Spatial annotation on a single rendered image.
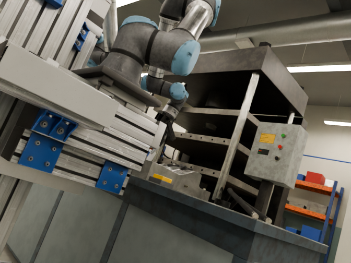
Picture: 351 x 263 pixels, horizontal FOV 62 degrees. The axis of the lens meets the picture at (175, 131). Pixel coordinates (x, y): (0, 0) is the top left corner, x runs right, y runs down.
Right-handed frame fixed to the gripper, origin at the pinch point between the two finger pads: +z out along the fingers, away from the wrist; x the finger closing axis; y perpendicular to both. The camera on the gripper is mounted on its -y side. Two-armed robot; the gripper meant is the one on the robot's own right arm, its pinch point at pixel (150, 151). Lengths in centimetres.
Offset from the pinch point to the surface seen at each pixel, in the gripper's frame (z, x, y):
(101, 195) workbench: 32.0, -15.3, 0.0
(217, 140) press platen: -39, -30, -73
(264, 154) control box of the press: -42, 8, -79
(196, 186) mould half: 1.8, 8.4, -34.2
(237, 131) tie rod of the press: -48, -11, -66
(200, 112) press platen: -59, -62, -73
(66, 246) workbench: 65, -23, -5
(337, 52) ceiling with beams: -376, -144, -372
